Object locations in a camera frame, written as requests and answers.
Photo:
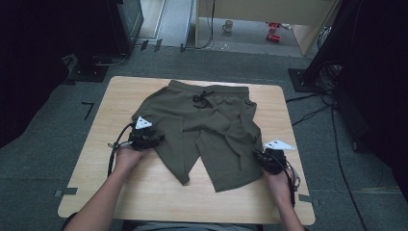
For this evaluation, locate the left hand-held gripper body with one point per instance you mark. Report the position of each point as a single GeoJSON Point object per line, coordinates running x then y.
{"type": "Point", "coordinates": [141, 138]}

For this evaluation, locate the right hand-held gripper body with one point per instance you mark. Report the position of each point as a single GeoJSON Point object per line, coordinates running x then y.
{"type": "Point", "coordinates": [275, 159]}

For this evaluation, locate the olive green shorts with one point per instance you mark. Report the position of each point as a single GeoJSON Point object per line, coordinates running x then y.
{"type": "Point", "coordinates": [211, 134]}

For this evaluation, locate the person's left hand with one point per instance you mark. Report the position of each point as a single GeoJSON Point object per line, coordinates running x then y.
{"type": "Point", "coordinates": [128, 160]}

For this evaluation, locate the person's right hand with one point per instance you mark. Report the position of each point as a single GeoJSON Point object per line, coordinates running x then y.
{"type": "Point", "coordinates": [280, 184]}

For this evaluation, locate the grey floor tape strip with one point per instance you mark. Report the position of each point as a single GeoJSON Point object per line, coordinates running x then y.
{"type": "Point", "coordinates": [65, 192]}

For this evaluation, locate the red tool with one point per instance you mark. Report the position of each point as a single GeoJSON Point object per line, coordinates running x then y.
{"type": "Point", "coordinates": [274, 25]}
{"type": "Point", "coordinates": [273, 38]}

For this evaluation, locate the black cabinet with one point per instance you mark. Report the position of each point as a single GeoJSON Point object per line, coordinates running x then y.
{"type": "Point", "coordinates": [126, 22]}

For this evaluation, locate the grey mug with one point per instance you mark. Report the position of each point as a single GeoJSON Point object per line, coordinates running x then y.
{"type": "Point", "coordinates": [227, 25]}

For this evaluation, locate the beige wooden desk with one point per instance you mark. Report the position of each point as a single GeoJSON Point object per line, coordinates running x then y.
{"type": "Point", "coordinates": [266, 11]}

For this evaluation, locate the black stand base plate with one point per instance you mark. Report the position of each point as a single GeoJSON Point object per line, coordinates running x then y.
{"type": "Point", "coordinates": [301, 80]}
{"type": "Point", "coordinates": [88, 72]}

